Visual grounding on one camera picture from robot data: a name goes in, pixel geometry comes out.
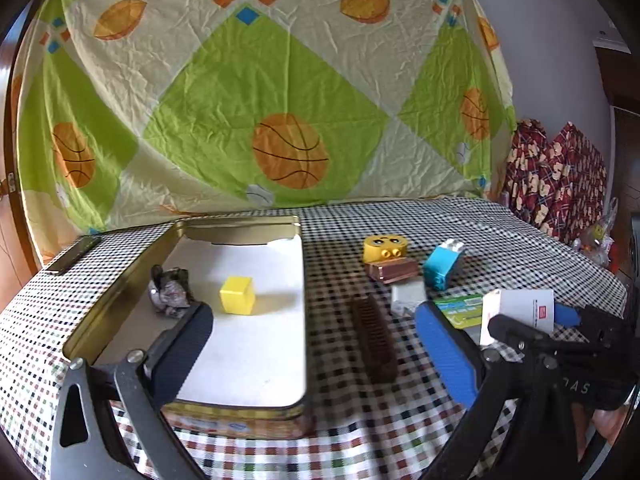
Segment copper coloured box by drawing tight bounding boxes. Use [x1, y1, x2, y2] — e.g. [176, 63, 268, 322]
[364, 256, 420, 285]

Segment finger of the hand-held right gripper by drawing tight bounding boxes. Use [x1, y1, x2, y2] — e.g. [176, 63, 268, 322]
[487, 312, 583, 363]
[554, 304, 626, 341]

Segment plastic bag with smiley toy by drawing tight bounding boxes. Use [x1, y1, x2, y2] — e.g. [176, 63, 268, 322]
[572, 197, 621, 273]

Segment white card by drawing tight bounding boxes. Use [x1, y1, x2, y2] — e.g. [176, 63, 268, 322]
[479, 287, 556, 346]

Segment crumpled foil wrapper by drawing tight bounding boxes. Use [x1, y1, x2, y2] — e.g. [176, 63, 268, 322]
[147, 265, 193, 318]

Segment checked tablecloth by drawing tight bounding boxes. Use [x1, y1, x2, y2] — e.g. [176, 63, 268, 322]
[0, 197, 628, 480]

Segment blue toy block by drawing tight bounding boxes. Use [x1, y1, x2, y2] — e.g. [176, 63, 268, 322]
[424, 240, 465, 292]

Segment person's right forearm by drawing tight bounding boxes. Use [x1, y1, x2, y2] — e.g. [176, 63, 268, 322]
[587, 402, 633, 461]

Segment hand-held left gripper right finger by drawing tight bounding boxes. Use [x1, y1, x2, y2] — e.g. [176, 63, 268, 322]
[414, 301, 596, 480]

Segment red patterned cushions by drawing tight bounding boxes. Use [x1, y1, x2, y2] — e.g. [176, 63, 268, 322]
[537, 121, 608, 246]

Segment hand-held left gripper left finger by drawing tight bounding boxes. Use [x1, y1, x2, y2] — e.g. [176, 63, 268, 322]
[47, 301, 215, 480]

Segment gold metal tin box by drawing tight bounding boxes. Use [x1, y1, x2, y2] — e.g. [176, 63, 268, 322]
[62, 215, 313, 438]

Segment red printed fabric bag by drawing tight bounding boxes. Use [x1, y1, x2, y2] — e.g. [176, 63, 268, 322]
[502, 119, 551, 226]

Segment white charger plug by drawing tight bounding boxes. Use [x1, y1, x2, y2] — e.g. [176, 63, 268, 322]
[391, 282, 427, 317]

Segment wooden cabinet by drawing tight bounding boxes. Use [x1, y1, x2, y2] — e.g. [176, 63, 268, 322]
[592, 30, 640, 281]

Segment green card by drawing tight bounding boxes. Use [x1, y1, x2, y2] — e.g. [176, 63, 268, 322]
[433, 294, 485, 330]

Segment basketball printed bedsheet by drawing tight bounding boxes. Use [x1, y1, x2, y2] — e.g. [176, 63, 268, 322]
[10, 0, 518, 261]

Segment brown comb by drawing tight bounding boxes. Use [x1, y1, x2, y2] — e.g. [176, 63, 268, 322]
[350, 296, 399, 385]

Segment yellow cube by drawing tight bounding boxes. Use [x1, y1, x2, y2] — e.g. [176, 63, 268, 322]
[220, 276, 257, 316]

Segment wooden door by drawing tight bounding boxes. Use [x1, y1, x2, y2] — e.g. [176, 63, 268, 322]
[0, 25, 41, 273]

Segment yellow face toy block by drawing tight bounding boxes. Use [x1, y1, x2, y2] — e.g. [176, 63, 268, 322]
[362, 234, 407, 264]

